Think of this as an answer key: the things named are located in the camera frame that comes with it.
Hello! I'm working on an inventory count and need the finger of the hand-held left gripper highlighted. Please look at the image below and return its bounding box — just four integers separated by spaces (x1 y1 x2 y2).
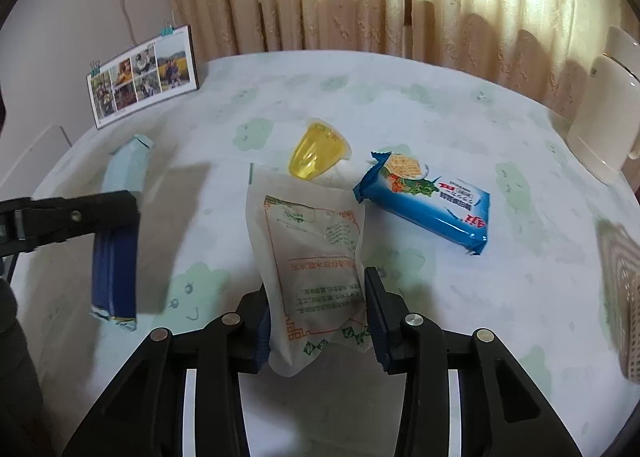
0 190 141 258

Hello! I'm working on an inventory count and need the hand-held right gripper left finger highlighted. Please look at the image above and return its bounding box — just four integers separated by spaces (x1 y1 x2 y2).
62 287 274 457

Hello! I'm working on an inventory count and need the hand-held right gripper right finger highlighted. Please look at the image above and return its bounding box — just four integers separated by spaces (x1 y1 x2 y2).
363 266 576 457

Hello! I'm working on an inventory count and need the light blue snack packet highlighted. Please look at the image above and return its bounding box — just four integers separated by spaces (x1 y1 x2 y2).
89 134 156 333

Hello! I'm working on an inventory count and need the white packet with orange print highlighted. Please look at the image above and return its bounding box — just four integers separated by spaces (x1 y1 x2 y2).
246 163 374 378

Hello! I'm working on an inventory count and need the pink plastic basket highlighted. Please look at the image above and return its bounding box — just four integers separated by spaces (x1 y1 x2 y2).
595 218 640 381

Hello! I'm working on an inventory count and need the blue cracker packet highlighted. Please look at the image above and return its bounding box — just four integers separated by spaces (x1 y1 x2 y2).
352 151 491 257

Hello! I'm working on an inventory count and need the photo calendar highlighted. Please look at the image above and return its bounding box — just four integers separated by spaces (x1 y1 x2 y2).
86 24 200 130

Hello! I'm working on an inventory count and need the person's dark clothing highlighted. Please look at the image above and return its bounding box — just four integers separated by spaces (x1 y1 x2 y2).
0 259 47 457

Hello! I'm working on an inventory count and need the yellow jelly cup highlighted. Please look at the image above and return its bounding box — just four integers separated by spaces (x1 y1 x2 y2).
287 118 354 182

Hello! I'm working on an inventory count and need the white thermos jug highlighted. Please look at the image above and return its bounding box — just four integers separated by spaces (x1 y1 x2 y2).
565 26 640 186

